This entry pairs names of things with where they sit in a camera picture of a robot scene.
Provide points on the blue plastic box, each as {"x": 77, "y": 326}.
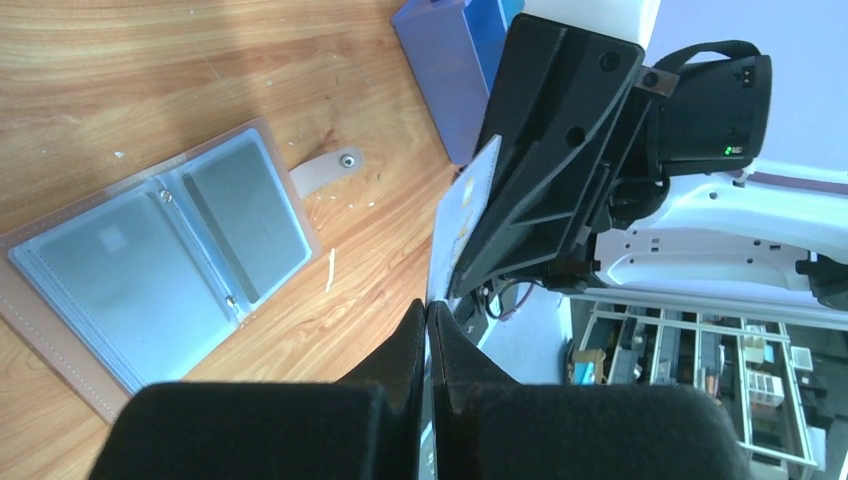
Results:
{"x": 454, "y": 49}

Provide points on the grey card in right sleeve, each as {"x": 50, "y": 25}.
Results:
{"x": 239, "y": 195}

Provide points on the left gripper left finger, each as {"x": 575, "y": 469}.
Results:
{"x": 362, "y": 426}

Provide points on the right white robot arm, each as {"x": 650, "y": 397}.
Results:
{"x": 771, "y": 233}

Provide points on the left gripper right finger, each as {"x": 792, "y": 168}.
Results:
{"x": 487, "y": 425}

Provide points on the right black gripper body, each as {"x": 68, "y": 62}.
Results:
{"x": 714, "y": 121}

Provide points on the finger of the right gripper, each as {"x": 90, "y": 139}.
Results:
{"x": 564, "y": 107}

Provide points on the white printed credit card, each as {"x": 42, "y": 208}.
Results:
{"x": 457, "y": 216}

